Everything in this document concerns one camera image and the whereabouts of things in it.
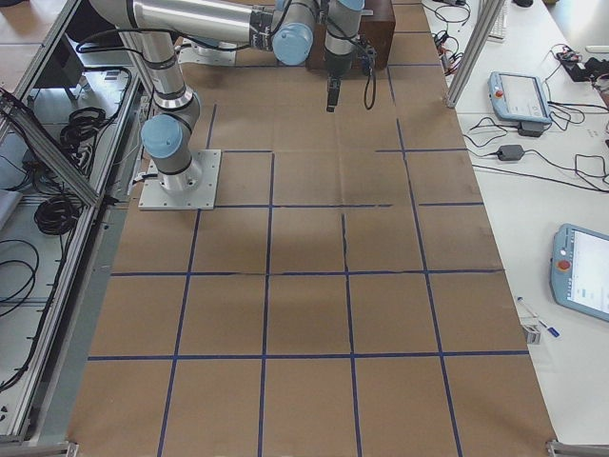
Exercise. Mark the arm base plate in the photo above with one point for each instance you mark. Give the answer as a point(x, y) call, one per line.
point(195, 188)

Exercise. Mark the brown paper table cover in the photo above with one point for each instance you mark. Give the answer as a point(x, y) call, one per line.
point(345, 297)

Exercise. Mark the aluminium frame post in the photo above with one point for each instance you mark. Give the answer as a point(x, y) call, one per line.
point(490, 11)

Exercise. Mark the teach pendant near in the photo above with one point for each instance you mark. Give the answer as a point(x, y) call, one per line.
point(579, 270)

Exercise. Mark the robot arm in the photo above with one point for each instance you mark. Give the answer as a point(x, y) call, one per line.
point(166, 135)
point(293, 38)

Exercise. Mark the black power adapter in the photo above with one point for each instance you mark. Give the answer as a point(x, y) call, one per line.
point(510, 153)

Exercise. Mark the teach pendant far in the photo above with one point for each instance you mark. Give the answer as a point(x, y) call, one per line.
point(518, 97)

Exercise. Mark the dark wooden drawer box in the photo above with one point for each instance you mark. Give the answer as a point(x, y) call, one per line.
point(377, 27)

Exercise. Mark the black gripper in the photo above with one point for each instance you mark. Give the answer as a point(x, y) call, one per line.
point(339, 65)

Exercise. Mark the teach pendant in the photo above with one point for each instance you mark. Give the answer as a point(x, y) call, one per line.
point(579, 270)
point(518, 97)

